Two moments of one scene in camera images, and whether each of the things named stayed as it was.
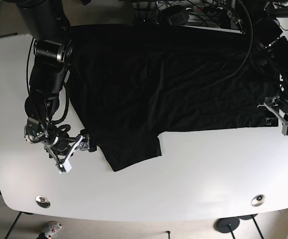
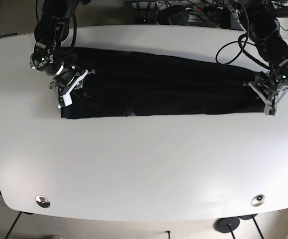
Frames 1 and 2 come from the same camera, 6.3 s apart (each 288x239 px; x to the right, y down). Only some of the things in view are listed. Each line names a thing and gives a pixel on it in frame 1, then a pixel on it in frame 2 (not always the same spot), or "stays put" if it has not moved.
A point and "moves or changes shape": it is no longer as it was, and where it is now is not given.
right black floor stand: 252,216 stays put
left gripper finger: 85,145 to 85,72
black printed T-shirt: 131,83 moves or changes shape
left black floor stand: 227,225 stays put
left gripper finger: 65,167 to 64,100
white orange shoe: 51,230 to 55,237
